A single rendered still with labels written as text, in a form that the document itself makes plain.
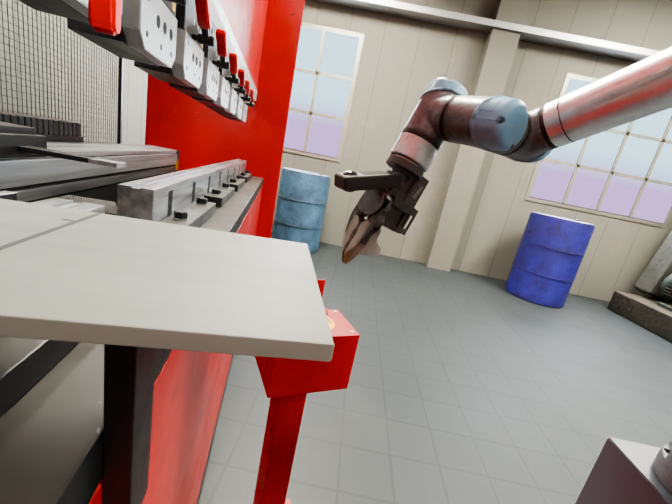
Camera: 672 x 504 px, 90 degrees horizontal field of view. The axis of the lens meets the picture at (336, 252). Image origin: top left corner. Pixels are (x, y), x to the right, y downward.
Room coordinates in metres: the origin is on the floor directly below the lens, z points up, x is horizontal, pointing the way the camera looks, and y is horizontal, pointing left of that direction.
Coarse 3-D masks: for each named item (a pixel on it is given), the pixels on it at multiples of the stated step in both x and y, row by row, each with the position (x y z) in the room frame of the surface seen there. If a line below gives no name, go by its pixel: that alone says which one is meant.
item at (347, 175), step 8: (336, 176) 0.59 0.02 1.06; (344, 176) 0.57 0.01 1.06; (352, 176) 0.57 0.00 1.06; (360, 176) 0.57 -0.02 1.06; (368, 176) 0.58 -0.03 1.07; (376, 176) 0.59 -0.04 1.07; (384, 176) 0.59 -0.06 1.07; (392, 176) 0.60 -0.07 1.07; (400, 176) 0.61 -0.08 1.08; (336, 184) 0.59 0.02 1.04; (344, 184) 0.56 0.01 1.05; (352, 184) 0.57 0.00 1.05; (360, 184) 0.57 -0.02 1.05; (368, 184) 0.58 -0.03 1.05; (376, 184) 0.59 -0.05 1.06; (384, 184) 0.60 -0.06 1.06; (392, 184) 0.60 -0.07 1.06; (400, 184) 0.61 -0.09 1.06
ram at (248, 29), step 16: (224, 0) 1.01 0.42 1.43; (240, 0) 1.27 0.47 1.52; (256, 0) 1.70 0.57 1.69; (240, 16) 1.30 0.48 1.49; (256, 16) 1.77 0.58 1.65; (240, 32) 1.34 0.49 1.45; (256, 32) 1.85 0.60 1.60; (240, 48) 1.38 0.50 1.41; (256, 48) 1.94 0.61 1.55; (240, 64) 1.43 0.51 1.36; (256, 64) 2.03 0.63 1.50; (256, 80) 2.14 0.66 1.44; (256, 96) 2.27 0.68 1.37
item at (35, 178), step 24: (48, 144) 0.83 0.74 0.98; (72, 144) 0.94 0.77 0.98; (96, 144) 1.08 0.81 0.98; (120, 144) 1.28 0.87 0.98; (0, 168) 0.58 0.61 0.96; (24, 168) 0.63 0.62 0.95; (48, 168) 0.70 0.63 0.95; (72, 168) 0.79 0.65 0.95; (96, 168) 0.89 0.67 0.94; (120, 168) 1.03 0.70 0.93; (144, 168) 1.22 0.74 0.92; (168, 168) 1.50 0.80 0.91; (24, 192) 0.63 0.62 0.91; (48, 192) 0.70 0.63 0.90; (72, 192) 0.80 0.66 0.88
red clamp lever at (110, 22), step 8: (88, 0) 0.33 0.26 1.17; (96, 0) 0.33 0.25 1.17; (104, 0) 0.33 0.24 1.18; (112, 0) 0.33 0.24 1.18; (120, 0) 0.34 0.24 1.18; (88, 8) 0.33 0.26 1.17; (96, 8) 0.33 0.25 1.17; (104, 8) 0.33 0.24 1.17; (112, 8) 0.33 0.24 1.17; (120, 8) 0.34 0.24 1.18; (88, 16) 0.33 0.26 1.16; (96, 16) 0.33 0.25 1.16; (104, 16) 0.33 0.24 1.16; (112, 16) 0.33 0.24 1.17; (120, 16) 0.34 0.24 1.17; (96, 24) 0.33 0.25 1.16; (104, 24) 0.33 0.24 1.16; (112, 24) 0.33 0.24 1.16; (120, 24) 0.34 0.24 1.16; (104, 32) 0.34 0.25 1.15; (112, 32) 0.34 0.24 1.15
